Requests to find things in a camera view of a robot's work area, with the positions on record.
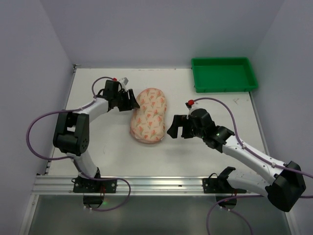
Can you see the aluminium mounting rail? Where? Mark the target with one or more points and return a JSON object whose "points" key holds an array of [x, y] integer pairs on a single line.
{"points": [[141, 186]]}

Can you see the floral mesh laundry bag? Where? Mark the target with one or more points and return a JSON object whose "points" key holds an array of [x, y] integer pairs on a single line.
{"points": [[148, 122]]}

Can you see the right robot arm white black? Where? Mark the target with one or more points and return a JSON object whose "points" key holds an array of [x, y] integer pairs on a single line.
{"points": [[282, 184]]}

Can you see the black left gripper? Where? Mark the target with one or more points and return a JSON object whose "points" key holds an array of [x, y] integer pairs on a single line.
{"points": [[123, 101]]}

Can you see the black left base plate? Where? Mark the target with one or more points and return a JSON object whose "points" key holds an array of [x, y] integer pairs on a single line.
{"points": [[83, 185]]}

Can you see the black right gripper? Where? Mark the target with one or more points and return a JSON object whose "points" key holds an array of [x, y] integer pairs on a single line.
{"points": [[184, 127]]}

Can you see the green plastic tray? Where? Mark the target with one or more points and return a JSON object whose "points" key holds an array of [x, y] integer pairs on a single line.
{"points": [[223, 75]]}

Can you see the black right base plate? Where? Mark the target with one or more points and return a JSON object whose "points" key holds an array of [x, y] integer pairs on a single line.
{"points": [[218, 184]]}

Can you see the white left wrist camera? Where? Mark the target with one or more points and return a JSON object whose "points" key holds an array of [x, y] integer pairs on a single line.
{"points": [[123, 81]]}

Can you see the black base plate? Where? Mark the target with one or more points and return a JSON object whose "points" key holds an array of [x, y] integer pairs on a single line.
{"points": [[218, 184], [83, 185]]}

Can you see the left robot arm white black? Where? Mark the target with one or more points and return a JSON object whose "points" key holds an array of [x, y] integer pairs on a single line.
{"points": [[71, 134]]}

